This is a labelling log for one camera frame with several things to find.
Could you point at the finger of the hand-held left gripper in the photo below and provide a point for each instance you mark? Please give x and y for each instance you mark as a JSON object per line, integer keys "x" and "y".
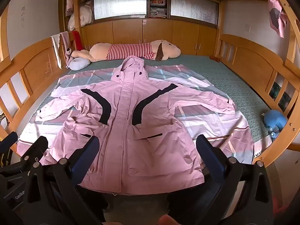
{"x": 38, "y": 145}
{"x": 9, "y": 138}

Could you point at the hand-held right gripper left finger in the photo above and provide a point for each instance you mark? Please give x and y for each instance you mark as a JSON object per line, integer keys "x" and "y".
{"x": 86, "y": 154}

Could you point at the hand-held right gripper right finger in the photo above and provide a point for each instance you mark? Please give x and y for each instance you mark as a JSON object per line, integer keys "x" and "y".
{"x": 211, "y": 157}

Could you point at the pink jacket with black stripes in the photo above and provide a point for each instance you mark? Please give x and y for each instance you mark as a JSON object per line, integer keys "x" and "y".
{"x": 121, "y": 112}

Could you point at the person's right hand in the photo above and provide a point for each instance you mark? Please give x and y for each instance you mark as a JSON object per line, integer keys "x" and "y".
{"x": 167, "y": 220}

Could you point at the plaid bed sheet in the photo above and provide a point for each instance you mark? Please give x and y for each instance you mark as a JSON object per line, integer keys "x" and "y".
{"x": 211, "y": 112}

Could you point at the blue plush toy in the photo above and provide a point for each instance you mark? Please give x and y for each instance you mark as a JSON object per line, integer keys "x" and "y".
{"x": 276, "y": 121}

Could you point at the green quilted mattress cover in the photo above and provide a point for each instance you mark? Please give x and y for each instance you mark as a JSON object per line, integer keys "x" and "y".
{"x": 222, "y": 75}

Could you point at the lavender neck pillow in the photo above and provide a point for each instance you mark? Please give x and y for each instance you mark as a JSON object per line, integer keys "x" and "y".
{"x": 78, "y": 63}

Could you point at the small pink plush toy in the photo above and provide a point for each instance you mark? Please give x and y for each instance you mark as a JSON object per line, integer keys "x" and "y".
{"x": 69, "y": 54}

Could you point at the white hanging cloth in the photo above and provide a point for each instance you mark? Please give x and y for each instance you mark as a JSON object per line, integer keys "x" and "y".
{"x": 56, "y": 49}

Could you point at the pink hanging towel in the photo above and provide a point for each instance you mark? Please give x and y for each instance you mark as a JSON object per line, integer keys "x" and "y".
{"x": 64, "y": 39}

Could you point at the striped plush dog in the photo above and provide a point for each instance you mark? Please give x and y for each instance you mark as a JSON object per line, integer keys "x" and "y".
{"x": 126, "y": 50}

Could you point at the red cloth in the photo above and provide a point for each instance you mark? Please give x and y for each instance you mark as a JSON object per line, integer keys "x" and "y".
{"x": 76, "y": 39}

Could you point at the white plush bundle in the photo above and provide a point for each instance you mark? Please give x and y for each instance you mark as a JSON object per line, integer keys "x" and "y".
{"x": 84, "y": 14}

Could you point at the ribbed glass window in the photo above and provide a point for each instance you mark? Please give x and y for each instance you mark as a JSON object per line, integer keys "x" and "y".
{"x": 194, "y": 5}
{"x": 119, "y": 3}

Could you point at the shelf of books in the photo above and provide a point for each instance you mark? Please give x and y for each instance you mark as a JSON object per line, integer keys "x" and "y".
{"x": 158, "y": 4}

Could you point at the pink garment with grey patch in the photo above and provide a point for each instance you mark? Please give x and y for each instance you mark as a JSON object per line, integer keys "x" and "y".
{"x": 273, "y": 0}

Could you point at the wooden bunk bed frame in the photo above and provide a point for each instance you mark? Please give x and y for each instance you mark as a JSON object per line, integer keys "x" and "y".
{"x": 35, "y": 61}

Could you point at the wooden wall cabinets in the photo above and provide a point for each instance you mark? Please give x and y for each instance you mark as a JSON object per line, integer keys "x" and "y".
{"x": 126, "y": 31}

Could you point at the white wall switch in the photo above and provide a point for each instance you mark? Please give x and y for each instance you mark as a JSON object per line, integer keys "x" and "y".
{"x": 247, "y": 27}

